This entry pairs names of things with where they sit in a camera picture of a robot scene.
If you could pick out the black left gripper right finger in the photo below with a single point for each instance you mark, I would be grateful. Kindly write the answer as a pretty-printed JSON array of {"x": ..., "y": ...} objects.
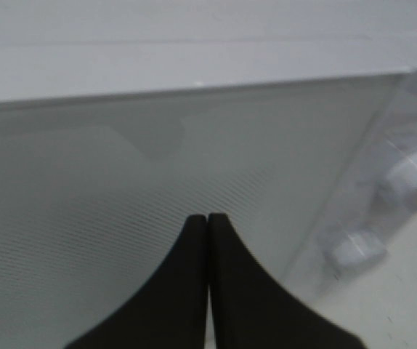
[{"x": 251, "y": 310}]

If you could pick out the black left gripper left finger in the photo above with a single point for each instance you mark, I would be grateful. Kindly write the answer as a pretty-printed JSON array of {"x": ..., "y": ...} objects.
[{"x": 170, "y": 309}]

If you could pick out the white microwave knob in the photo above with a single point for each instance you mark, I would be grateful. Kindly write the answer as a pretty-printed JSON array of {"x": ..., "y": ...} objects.
[
  {"x": 399, "y": 184},
  {"x": 356, "y": 251}
]

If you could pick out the white microwave door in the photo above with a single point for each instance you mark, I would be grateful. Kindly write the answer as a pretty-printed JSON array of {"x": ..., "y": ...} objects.
[{"x": 94, "y": 191}]

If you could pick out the white microwave oven body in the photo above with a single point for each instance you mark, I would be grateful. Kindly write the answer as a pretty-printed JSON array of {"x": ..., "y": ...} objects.
[{"x": 58, "y": 50}]

